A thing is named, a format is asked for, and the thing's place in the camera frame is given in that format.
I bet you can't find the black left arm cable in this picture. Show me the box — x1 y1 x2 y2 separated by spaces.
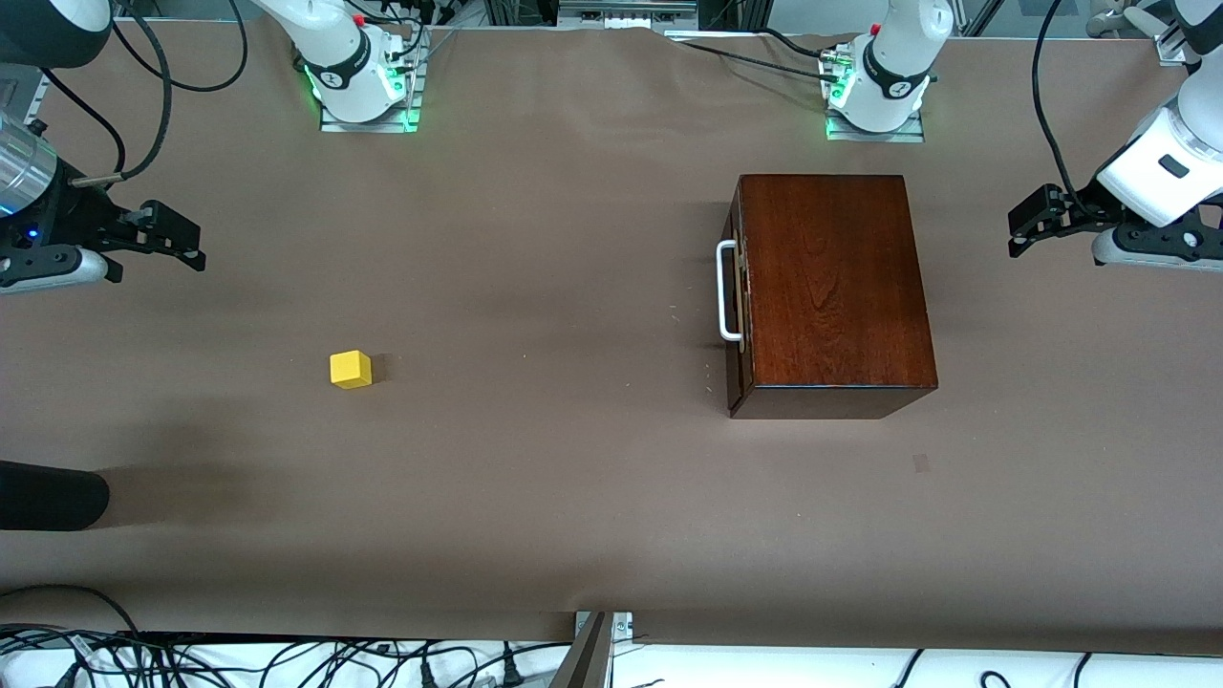
1030 0 1102 217

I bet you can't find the black cable loop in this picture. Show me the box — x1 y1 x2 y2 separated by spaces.
0 584 144 638

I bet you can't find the wooden drawer with white handle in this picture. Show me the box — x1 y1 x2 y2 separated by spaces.
717 205 755 378

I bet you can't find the aluminium frame rail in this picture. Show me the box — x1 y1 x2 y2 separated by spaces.
558 0 699 31

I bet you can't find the brown table cover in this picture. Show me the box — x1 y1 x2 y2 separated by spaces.
0 19 1223 656

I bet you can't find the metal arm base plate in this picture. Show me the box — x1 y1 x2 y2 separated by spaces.
824 38 926 143
320 27 427 134

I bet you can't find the aluminium corner profile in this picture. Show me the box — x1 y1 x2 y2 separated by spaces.
1153 11 1223 67

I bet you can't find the yellow wooden block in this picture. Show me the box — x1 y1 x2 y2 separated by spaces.
330 350 374 390

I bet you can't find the black cable to arm base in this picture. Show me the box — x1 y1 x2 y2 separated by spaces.
682 29 848 83

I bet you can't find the thin black looping cable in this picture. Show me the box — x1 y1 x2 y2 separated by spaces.
143 0 250 95

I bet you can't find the black rounded cylinder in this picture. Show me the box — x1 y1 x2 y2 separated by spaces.
0 461 111 531

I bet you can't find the dark brown wooden cabinet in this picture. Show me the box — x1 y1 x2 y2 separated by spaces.
723 174 939 419

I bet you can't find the black cable tangle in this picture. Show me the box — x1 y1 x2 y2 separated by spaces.
0 626 574 688

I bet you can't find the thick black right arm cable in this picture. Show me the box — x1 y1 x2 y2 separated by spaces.
36 0 176 185

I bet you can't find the aluminium side rail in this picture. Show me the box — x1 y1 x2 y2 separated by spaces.
0 65 51 131

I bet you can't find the dark grey aluminium beam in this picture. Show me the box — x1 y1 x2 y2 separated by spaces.
548 612 615 688

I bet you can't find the silver metal bracket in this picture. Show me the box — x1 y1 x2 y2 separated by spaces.
573 612 634 643

